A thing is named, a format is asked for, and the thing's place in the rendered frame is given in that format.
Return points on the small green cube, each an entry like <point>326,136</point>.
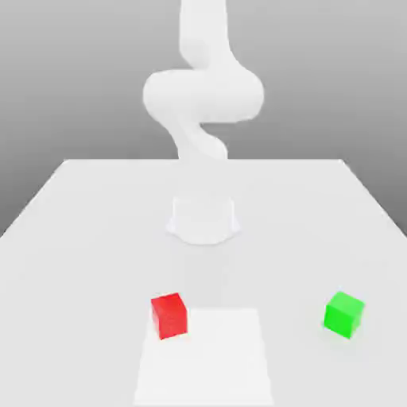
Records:
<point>343,314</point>

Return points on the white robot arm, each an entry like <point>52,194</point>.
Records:
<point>203,95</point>

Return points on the small red cube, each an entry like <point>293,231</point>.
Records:
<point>169,316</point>

